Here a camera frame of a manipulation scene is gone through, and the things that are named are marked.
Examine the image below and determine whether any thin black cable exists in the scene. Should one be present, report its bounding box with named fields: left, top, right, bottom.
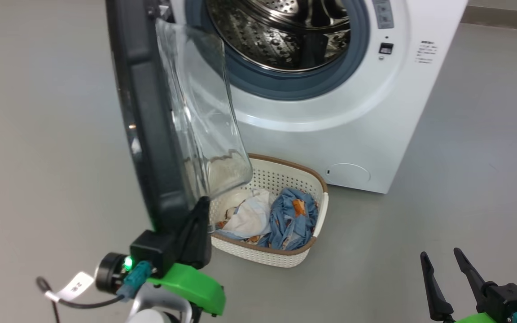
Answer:
left=36, top=277, right=124, bottom=323

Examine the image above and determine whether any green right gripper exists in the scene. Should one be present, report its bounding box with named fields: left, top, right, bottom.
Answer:
left=420, top=248, right=499, bottom=323

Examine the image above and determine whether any white front-load washing machine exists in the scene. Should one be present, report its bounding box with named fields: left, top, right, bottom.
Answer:
left=169, top=0, right=469, bottom=194

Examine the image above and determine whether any cream laundry basket brown rim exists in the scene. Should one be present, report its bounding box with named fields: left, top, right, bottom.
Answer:
left=208, top=153, right=329, bottom=268

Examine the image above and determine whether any blue garment with orange print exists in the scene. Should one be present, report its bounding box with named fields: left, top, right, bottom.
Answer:
left=216, top=188, right=319, bottom=251

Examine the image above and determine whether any white garment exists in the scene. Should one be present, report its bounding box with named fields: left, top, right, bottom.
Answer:
left=217, top=188, right=272, bottom=239

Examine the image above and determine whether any white cable tag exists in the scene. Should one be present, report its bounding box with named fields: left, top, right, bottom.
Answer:
left=45, top=271, right=94, bottom=302

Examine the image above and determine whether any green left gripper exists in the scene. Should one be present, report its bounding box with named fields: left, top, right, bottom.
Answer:
left=146, top=196, right=226, bottom=316

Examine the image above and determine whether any grey rubber door gasket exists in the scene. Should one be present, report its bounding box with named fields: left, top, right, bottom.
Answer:
left=185, top=0, right=371, bottom=101

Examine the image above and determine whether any black round glass washer door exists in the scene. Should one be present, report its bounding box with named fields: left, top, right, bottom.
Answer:
left=105, top=0, right=254, bottom=234

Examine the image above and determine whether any round white filter cover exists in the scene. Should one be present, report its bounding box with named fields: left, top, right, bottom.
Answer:
left=326, top=163, right=371, bottom=184

